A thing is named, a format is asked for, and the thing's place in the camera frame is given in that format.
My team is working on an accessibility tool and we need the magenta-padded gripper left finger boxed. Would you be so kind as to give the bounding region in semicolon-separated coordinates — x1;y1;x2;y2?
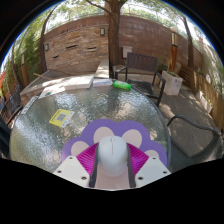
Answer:
53;142;100;189

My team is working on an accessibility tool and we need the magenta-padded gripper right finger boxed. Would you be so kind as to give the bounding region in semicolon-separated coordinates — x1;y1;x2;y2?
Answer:
125;142;172;189

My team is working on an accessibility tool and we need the white computer mouse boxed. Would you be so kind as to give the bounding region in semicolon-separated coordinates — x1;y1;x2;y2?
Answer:
97;135;129;177

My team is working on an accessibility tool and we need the purple paw-shaped mouse pad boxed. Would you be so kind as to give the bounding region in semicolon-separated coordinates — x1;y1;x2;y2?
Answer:
61;119;169;189

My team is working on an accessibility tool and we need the yellow square card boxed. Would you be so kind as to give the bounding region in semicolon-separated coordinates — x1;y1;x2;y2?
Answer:
48;108;75;129

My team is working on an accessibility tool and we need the black metal armchair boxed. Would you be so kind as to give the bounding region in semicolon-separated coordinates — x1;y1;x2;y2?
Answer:
166;114;224;158

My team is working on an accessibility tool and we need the flat white box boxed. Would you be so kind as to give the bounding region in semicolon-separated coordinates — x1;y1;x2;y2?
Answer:
61;74;95;91

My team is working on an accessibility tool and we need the green packet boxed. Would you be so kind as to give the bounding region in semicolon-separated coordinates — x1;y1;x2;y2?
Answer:
112;80;132;91

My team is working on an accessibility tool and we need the black mesh chair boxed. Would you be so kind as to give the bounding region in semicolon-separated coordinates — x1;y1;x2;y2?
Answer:
5;84;25;118

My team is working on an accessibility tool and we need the dark slatted wooden chair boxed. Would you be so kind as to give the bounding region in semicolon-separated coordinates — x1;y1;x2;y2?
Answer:
114;52;167;107

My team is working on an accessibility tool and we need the thin curved tree trunk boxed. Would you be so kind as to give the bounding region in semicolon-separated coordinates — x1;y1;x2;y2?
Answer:
39;8;58;75

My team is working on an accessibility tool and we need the thick tree trunk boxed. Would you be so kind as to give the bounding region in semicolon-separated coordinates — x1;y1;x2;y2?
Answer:
84;0;132;68

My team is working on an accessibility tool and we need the wooden post with lamp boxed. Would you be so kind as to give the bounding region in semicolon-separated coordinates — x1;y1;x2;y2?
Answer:
170;31;179;73
20;53;30;88

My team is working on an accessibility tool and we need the white wall box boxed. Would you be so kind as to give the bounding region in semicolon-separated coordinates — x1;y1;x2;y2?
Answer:
122;45;133;60

